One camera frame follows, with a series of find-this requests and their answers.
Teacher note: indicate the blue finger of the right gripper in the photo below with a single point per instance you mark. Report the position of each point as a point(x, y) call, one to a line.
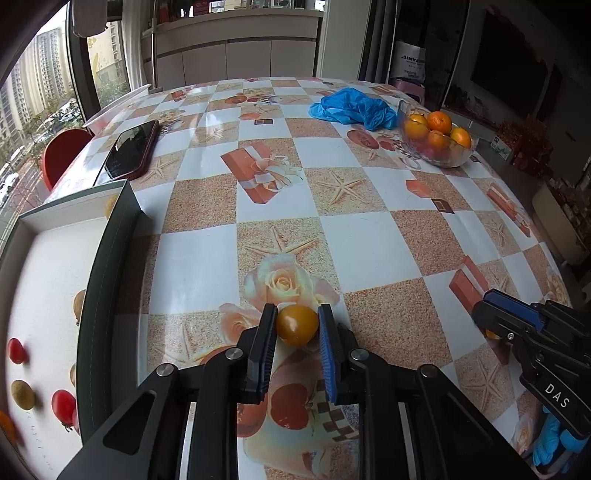
point(516, 307)

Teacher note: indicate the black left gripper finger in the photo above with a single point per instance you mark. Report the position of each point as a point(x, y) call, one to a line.
point(183, 418)

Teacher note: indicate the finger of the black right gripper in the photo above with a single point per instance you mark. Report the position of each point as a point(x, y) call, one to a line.
point(413, 423)

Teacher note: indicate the red cherry tomato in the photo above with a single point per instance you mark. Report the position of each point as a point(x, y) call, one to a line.
point(63, 405)
point(16, 351)

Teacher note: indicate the yellow cherry tomato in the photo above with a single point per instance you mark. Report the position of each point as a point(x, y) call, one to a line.
point(492, 336)
point(72, 375)
point(296, 325)

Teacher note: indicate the large orange mandarin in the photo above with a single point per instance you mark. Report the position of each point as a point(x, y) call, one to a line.
point(8, 427)

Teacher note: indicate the blue gloved hand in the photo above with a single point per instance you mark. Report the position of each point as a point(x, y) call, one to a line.
point(555, 450)

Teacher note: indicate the orange in bowl right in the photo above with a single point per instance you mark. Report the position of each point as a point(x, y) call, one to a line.
point(461, 136)

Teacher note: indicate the orange in bowl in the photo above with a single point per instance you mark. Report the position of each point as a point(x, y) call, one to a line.
point(440, 121)
point(461, 136)
point(416, 127)

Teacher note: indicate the white tray dark rim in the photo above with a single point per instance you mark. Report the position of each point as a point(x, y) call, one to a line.
point(53, 252)

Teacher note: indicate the glass fruit bowl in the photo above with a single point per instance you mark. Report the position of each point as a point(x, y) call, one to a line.
point(438, 149)

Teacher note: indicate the orange in bowl top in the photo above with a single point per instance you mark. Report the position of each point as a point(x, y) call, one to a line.
point(440, 121)

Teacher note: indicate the orange in bowl left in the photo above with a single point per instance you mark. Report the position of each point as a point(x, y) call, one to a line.
point(416, 127)

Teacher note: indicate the pink plastic stool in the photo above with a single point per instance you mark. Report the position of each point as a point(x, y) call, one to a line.
point(412, 89)

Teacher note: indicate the blue plastic bag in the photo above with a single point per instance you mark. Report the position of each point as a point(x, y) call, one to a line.
point(349, 106)

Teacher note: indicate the white paper bag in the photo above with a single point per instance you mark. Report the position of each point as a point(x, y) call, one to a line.
point(408, 63)

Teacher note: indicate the dark smartphone red case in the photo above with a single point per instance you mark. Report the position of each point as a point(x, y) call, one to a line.
point(130, 156)

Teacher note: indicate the red plastic chair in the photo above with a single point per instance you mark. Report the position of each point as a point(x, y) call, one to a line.
point(60, 152)

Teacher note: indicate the white cabinet counter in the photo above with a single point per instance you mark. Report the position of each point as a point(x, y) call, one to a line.
point(235, 44)

